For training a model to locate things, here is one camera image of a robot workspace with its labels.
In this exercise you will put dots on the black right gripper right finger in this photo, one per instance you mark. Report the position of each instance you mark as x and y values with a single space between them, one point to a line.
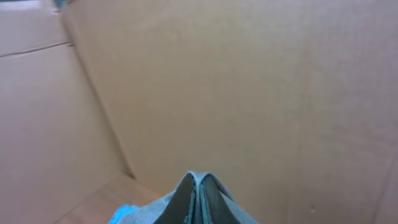
214 208

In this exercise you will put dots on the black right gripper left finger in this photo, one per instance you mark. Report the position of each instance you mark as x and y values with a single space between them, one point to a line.
180 208

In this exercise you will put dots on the grey shorts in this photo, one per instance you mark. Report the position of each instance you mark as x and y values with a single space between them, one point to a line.
130 214

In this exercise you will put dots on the brown cardboard box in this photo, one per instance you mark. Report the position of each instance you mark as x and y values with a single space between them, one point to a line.
291 104

